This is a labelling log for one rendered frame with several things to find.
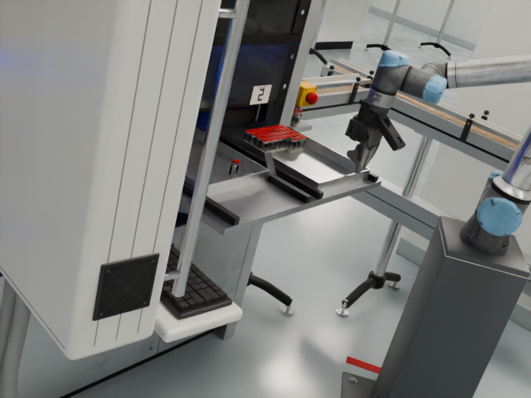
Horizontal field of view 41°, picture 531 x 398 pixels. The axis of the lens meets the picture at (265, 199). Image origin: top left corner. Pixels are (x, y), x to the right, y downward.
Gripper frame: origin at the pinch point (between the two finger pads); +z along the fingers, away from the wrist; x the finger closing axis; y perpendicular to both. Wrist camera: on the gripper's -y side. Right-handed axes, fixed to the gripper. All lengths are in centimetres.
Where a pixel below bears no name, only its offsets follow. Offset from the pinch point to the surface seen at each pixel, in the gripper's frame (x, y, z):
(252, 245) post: -11, 37, 51
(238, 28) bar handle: 88, -16, -47
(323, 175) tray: 6.3, 7.8, 4.8
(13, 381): 99, 13, 46
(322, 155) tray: -6.4, 17.8, 4.8
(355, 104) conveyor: -69, 49, 5
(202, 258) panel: 15, 37, 50
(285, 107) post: -8.0, 38.2, -3.0
